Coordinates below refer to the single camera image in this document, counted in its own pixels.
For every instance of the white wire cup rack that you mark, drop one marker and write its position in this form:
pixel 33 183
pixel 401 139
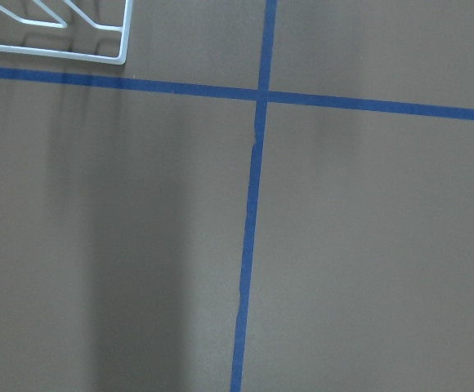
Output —
pixel 92 31

